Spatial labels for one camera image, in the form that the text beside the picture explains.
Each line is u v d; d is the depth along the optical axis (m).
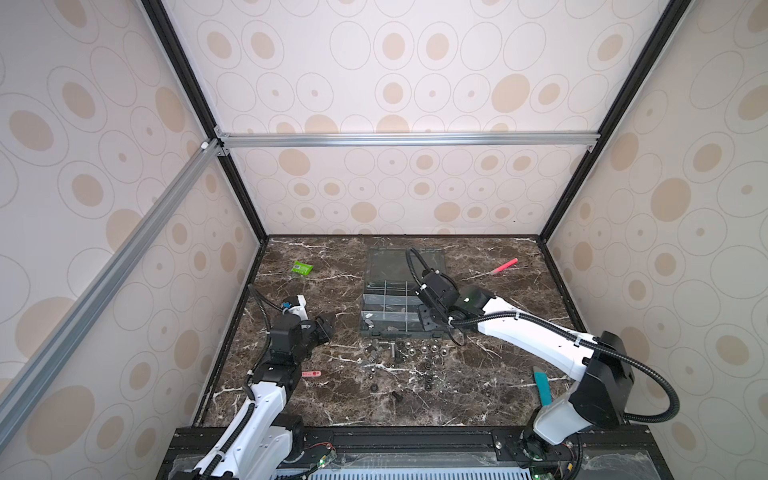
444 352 0.89
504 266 1.10
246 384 0.58
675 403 0.39
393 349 0.90
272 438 0.59
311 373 0.85
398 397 0.81
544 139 0.88
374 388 0.82
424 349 0.89
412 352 0.90
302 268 1.09
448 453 0.73
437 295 0.60
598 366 0.42
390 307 1.00
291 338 0.61
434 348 0.90
